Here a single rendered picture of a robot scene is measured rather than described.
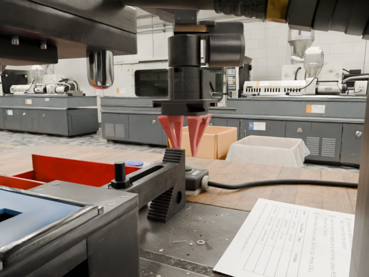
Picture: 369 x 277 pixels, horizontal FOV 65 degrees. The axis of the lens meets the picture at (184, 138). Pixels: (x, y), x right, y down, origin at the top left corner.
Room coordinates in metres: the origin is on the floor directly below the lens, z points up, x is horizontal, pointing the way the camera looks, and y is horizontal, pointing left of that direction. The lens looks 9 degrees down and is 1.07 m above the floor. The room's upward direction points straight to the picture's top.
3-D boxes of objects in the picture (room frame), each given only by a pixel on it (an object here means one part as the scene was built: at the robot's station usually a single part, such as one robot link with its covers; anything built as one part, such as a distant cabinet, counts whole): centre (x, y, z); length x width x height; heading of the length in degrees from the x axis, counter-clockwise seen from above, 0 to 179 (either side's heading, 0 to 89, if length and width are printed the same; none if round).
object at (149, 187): (0.34, 0.05, 0.95); 0.15 x 0.03 x 0.10; 156
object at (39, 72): (7.64, 3.55, 1.60); 2.54 x 0.84 x 1.26; 62
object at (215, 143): (2.73, -0.17, 0.43); 0.59 x 0.54 x 0.58; 152
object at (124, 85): (5.79, 0.25, 1.24); 2.95 x 0.98 x 0.90; 62
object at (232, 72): (4.68, -0.78, 1.27); 0.23 x 0.18 x 0.38; 152
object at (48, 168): (0.42, 0.20, 0.93); 0.25 x 0.12 x 0.06; 66
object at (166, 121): (0.51, 0.00, 1.01); 0.07 x 0.07 x 0.09; 66
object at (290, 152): (2.49, -0.76, 0.40); 0.69 x 0.60 x 0.50; 151
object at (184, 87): (0.51, 0.00, 1.08); 0.10 x 0.07 x 0.07; 66
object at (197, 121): (0.51, 0.00, 1.01); 0.07 x 0.07 x 0.09; 66
